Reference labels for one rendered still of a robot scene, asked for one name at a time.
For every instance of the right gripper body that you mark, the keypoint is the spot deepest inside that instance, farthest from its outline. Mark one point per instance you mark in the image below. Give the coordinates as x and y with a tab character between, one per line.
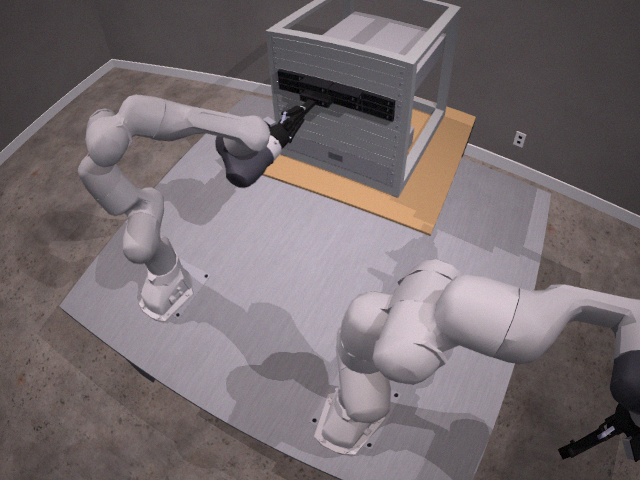
623	422

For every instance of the grey metal rack frame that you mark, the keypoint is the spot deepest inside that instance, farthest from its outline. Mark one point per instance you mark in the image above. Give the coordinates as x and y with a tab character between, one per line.
355	145

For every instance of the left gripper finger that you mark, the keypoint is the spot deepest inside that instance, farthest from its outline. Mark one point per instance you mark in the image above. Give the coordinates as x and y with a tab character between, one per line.
297	111
296	126

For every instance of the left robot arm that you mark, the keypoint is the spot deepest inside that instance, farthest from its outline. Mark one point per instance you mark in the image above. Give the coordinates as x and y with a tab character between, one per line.
107	140

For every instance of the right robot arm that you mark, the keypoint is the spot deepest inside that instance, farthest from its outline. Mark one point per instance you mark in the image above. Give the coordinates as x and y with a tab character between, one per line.
484	315

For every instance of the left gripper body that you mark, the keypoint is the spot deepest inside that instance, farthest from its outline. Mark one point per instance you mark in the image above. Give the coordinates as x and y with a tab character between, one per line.
278	131

